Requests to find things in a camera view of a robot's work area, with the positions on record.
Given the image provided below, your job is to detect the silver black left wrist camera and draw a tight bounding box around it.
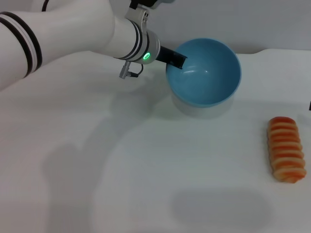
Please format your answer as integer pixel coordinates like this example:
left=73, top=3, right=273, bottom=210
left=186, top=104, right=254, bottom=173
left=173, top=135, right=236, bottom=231
left=130, top=0, right=176, bottom=11

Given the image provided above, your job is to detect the left arm cable with plug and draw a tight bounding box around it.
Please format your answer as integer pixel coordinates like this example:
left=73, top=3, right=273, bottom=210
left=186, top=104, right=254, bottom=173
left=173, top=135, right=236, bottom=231
left=119, top=60, right=144, bottom=79

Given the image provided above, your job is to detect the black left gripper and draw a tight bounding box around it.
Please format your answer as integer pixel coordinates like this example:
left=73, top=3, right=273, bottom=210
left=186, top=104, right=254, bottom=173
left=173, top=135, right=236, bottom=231
left=155, top=46, right=189, bottom=70

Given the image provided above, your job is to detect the orange striped bread loaf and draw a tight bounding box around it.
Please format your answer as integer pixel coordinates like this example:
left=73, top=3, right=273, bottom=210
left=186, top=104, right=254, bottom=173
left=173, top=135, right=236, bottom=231
left=266, top=116, right=307, bottom=184

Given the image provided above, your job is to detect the blue bowl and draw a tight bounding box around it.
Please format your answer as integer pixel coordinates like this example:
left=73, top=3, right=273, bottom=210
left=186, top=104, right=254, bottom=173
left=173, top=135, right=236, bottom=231
left=165, top=37, right=242, bottom=108

